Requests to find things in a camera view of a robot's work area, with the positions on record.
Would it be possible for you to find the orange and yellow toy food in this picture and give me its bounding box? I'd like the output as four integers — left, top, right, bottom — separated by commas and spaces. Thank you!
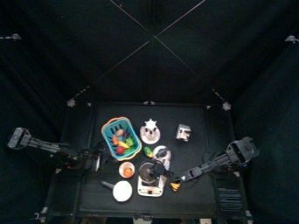
169, 181, 183, 193

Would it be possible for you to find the white printed label sticker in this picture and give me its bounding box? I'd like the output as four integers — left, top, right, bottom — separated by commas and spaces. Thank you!
216, 186, 244, 214

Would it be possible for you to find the pink bowl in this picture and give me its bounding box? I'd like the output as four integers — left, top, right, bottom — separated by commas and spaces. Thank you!
117, 161, 136, 179

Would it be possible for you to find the pale pink round plate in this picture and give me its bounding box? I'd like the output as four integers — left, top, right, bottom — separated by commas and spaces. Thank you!
138, 125, 161, 145

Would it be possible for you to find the green and yellow toy corn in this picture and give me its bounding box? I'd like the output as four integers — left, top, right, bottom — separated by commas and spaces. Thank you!
142, 146, 154, 159

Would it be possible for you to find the white star-shaped toy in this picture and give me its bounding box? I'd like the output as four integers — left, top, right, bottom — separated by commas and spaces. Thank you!
144, 118, 157, 130

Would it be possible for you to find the teal basket with orange rim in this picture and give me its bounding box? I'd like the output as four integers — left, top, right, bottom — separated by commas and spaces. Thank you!
100, 116, 144, 162

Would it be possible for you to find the white frying pan, grey handle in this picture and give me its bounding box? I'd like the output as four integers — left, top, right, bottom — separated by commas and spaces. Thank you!
100, 180, 134, 203

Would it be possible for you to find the silver toy toaster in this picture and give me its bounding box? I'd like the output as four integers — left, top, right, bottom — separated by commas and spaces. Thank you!
175, 123, 192, 143

